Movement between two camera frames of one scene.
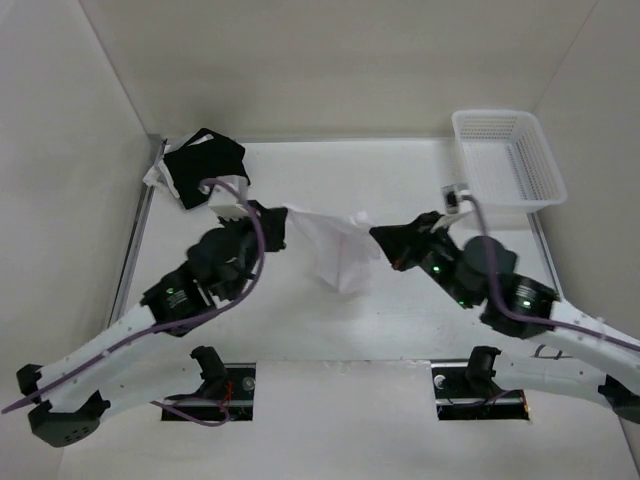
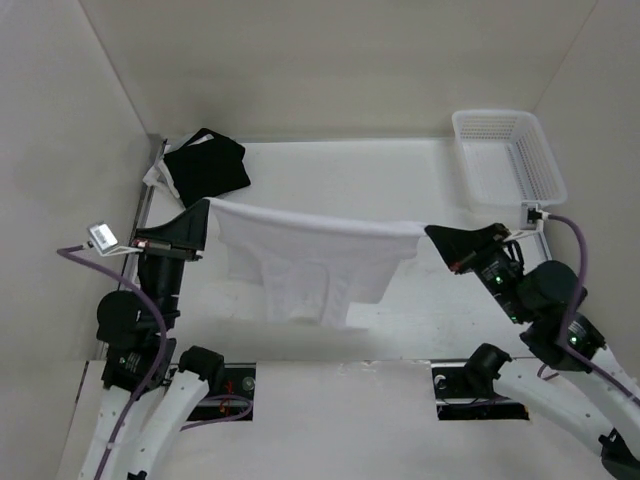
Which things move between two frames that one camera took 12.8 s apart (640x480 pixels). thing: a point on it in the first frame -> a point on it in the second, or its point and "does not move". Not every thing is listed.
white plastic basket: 506,167 does not move
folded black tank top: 194,167 does not move
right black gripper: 404,243 -> 461,247
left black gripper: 273,222 -> 188,230
